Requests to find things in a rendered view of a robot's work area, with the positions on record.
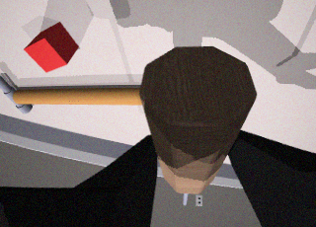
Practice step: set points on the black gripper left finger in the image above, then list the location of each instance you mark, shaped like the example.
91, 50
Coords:
121, 195

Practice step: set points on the red cube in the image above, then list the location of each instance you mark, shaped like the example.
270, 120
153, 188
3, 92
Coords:
52, 48

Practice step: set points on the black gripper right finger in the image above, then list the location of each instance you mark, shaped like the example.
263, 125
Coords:
280, 180

